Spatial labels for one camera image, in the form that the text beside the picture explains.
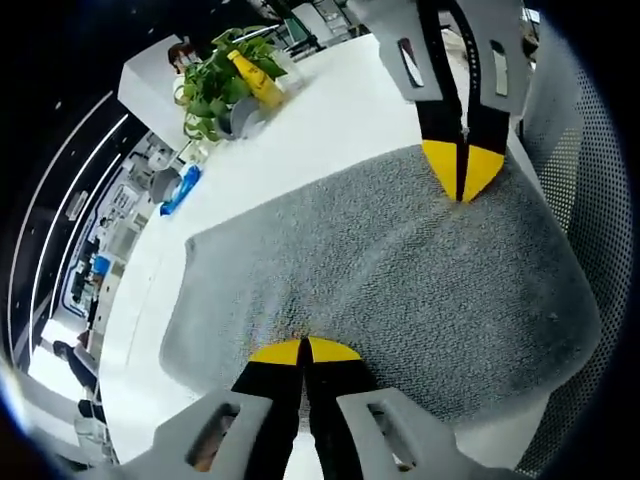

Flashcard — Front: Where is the green potted plant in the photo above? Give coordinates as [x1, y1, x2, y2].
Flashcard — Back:
[172, 25, 289, 144]

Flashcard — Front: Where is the blue packet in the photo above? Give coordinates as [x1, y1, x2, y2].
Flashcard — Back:
[159, 164, 204, 217]

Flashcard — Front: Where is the grey towel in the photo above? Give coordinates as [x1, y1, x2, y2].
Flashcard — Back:
[158, 144, 601, 426]

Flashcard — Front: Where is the yellow bottle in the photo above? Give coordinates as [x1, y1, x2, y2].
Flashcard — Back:
[227, 49, 285, 109]

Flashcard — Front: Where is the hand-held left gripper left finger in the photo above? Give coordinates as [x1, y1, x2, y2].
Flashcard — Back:
[117, 338, 307, 480]

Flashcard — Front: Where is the white mesh chair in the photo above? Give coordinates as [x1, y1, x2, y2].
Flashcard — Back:
[519, 24, 636, 476]

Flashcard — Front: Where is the white pillar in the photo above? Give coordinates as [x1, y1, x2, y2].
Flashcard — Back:
[118, 33, 211, 151]

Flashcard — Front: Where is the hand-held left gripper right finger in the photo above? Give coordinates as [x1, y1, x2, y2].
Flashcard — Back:
[304, 335, 516, 480]

